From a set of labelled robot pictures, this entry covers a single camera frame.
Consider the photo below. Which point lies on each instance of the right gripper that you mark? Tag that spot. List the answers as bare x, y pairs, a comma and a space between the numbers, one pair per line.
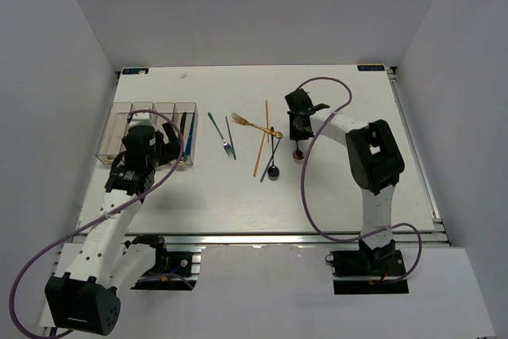
293, 134

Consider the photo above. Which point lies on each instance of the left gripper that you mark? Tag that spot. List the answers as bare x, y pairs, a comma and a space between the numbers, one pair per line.
170, 150

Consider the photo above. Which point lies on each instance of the blue knife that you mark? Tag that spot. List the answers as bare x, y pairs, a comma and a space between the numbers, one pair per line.
189, 138

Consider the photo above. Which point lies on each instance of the black knife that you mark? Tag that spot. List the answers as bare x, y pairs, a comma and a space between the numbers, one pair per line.
182, 124

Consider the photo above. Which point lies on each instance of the rainbow spoon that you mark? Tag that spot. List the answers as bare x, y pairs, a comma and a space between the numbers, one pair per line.
298, 154

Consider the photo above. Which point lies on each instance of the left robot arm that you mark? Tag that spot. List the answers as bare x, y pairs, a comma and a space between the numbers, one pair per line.
86, 297

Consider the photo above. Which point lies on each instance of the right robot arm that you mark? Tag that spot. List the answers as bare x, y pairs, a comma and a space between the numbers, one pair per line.
373, 155

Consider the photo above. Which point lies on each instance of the clear four-compartment container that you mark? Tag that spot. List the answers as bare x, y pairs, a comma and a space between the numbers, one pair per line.
162, 132

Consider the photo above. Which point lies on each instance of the orange chopstick short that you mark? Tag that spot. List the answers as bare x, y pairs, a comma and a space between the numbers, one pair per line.
267, 119

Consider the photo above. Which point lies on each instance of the orange chopstick long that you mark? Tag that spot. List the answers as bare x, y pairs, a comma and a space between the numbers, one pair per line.
259, 153

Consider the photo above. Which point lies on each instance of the gold ornate fork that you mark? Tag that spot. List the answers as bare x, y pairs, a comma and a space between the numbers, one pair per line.
244, 122

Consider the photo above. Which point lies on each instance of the right blue table label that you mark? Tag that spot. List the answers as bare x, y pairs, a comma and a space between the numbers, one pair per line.
370, 67

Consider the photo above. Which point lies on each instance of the blue table label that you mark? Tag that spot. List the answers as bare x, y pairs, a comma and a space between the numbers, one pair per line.
370, 67
135, 71

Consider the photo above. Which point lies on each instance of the black spoon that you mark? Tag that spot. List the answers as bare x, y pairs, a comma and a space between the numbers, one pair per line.
273, 170

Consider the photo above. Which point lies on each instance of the blue chopstick near fork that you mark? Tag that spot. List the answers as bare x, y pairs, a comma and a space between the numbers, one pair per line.
230, 138

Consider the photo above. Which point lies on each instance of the left blue table label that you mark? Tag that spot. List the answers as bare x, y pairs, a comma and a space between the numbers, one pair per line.
135, 71

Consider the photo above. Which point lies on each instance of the rainbow fork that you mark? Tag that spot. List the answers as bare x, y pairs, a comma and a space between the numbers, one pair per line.
226, 145

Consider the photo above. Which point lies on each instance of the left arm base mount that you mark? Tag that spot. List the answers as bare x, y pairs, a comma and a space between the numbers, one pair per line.
179, 261

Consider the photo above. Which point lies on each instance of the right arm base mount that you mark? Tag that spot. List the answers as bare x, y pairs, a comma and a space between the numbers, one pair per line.
352, 274

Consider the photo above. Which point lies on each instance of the aluminium table frame rail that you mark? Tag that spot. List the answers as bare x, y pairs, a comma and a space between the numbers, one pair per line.
439, 227

